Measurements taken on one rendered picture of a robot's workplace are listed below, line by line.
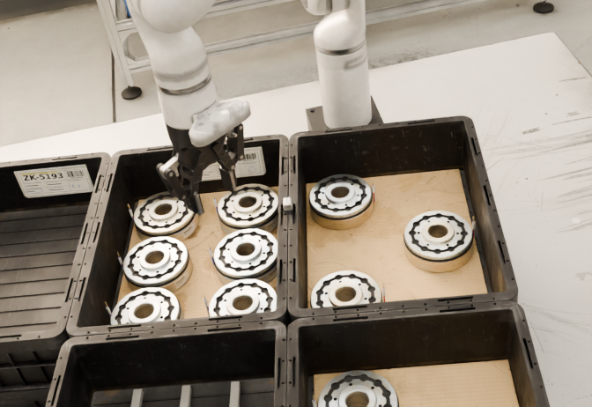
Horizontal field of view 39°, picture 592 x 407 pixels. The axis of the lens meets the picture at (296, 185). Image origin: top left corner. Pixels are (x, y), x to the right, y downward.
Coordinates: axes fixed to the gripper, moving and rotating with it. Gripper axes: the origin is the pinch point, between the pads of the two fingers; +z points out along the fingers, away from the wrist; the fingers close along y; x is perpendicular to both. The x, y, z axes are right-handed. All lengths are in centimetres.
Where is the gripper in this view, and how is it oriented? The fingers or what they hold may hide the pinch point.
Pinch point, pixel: (212, 192)
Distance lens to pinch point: 120.0
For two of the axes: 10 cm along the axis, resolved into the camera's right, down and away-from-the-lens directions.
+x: 7.0, 4.0, -6.0
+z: 1.2, 7.5, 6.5
